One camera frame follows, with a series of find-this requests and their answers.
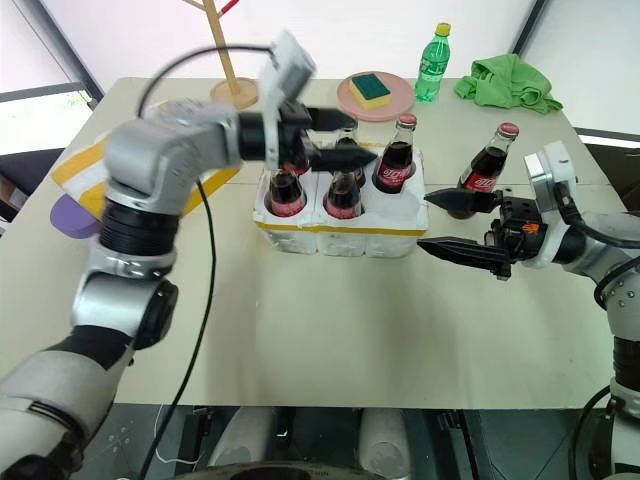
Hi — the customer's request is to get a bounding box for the dark chair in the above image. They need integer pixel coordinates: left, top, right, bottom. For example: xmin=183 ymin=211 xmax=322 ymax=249
xmin=0 ymin=146 xmax=67 ymax=224

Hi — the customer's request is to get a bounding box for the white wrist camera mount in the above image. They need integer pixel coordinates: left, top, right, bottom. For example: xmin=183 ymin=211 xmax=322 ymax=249
xmin=522 ymin=140 xmax=577 ymax=264
xmin=257 ymin=30 xmax=318 ymax=169

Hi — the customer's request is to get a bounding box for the wooden tree stand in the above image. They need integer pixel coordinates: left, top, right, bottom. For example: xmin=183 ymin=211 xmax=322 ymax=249
xmin=180 ymin=0 xmax=262 ymax=110

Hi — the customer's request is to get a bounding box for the green cloth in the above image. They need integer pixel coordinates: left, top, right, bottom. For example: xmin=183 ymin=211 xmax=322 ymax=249
xmin=453 ymin=53 xmax=565 ymax=117

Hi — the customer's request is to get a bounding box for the green plastic soda bottle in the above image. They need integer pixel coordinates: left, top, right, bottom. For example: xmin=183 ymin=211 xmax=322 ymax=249
xmin=414 ymin=21 xmax=453 ymax=104

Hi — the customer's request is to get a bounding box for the white rounded robot leg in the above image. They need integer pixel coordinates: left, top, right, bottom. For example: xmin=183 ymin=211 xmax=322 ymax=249
xmin=206 ymin=406 xmax=277 ymax=470
xmin=358 ymin=407 xmax=415 ymax=480

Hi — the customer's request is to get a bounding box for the white foam crate yellow tape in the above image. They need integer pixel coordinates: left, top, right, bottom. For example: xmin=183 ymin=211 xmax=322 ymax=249
xmin=252 ymin=141 xmax=431 ymax=259

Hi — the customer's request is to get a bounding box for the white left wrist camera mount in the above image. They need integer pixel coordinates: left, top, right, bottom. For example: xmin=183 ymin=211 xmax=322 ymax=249
xmin=257 ymin=30 xmax=318 ymax=169

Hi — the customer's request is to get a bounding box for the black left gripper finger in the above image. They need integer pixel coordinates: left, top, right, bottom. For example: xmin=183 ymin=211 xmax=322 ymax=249
xmin=304 ymin=106 xmax=359 ymax=134
xmin=308 ymin=146 xmax=379 ymax=172

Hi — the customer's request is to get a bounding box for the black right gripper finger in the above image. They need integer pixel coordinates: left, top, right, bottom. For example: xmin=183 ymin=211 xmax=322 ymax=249
xmin=416 ymin=235 xmax=513 ymax=280
xmin=423 ymin=187 xmax=502 ymax=215

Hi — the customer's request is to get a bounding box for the purple round disc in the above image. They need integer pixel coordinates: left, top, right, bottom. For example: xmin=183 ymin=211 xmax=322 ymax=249
xmin=49 ymin=193 xmax=104 ymax=241

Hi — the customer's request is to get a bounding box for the thin white cord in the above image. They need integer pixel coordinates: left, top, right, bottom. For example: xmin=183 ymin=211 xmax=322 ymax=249
xmin=152 ymin=403 xmax=197 ymax=467

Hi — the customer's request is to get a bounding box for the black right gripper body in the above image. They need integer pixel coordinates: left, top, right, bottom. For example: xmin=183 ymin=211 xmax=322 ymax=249
xmin=486 ymin=188 xmax=550 ymax=262

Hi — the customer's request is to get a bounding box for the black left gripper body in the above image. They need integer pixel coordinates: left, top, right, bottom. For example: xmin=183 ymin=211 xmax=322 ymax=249
xmin=276 ymin=103 xmax=316 ymax=170

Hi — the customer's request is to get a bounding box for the yellow green sponge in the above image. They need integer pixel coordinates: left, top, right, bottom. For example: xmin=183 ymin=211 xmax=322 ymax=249
xmin=347 ymin=72 xmax=393 ymax=113

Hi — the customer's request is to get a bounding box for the pink round plate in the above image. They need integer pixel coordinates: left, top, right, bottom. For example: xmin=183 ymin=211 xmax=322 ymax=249
xmin=335 ymin=70 xmax=417 ymax=123

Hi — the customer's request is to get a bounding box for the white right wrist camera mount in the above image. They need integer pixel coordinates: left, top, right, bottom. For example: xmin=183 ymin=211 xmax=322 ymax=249
xmin=522 ymin=140 xmax=577 ymax=264

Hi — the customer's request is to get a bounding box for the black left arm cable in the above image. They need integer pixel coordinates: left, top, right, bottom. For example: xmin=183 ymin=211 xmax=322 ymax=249
xmin=135 ymin=44 xmax=275 ymax=480

